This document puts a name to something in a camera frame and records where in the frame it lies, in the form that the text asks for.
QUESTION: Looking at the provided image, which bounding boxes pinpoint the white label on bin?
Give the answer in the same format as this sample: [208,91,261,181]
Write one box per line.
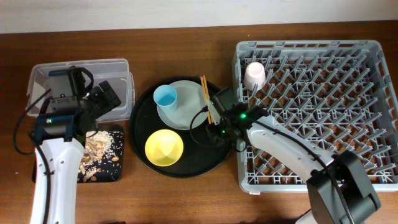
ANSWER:
[31,82,46,108]

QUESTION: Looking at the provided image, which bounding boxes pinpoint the clear plastic waste bin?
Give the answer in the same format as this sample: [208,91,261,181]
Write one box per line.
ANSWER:
[27,58,135,123]

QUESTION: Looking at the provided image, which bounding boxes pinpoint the black rectangular tray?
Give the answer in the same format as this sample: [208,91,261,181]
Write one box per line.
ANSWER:
[31,124,126,184]

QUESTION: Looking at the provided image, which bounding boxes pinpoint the food scraps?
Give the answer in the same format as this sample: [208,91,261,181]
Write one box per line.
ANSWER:
[77,130,121,183]

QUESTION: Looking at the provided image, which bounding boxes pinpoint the grey round plate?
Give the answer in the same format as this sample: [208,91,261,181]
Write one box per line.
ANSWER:
[157,80,205,130]

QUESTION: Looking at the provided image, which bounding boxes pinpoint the light blue cup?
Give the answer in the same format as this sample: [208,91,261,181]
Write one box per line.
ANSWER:
[153,85,178,114]

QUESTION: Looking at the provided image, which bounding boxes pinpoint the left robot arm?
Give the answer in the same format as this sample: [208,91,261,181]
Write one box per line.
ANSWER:
[29,66,121,223]

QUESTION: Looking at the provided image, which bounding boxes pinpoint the grey dishwasher rack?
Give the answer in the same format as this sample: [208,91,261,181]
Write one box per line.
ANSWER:
[232,40,397,192]

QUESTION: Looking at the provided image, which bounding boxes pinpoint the pink cup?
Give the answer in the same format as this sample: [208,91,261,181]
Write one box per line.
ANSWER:
[243,62,266,91]

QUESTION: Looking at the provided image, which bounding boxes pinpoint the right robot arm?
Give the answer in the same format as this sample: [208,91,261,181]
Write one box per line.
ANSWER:
[205,88,381,223]

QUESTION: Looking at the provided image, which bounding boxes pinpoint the yellow bowl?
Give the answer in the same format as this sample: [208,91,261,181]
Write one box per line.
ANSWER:
[144,129,184,167]

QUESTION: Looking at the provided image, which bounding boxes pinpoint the wooden chopstick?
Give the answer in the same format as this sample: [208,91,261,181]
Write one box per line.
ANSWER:
[201,75,214,124]
[200,76,213,124]

